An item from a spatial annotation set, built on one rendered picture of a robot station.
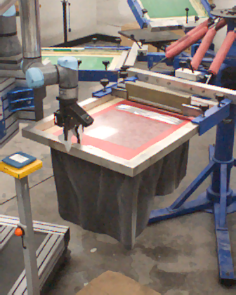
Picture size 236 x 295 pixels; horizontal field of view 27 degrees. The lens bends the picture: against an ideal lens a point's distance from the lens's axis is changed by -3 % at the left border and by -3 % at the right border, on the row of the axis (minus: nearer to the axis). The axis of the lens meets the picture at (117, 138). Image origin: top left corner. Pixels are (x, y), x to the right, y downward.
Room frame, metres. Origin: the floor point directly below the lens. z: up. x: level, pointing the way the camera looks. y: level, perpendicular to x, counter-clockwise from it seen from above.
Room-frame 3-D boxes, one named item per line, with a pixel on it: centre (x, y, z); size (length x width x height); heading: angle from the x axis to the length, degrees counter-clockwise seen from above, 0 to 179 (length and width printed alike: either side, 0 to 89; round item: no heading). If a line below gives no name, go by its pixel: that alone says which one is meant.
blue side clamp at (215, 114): (2.06, -0.43, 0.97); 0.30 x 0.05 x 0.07; 143
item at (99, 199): (1.81, 0.12, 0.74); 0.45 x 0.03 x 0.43; 53
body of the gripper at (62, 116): (1.76, 0.19, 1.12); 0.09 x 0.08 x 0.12; 53
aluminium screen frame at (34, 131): (2.04, -0.06, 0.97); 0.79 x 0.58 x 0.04; 143
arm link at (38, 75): (1.73, 0.28, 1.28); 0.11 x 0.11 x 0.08; 26
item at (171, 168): (1.87, -0.19, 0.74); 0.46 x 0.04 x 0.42; 143
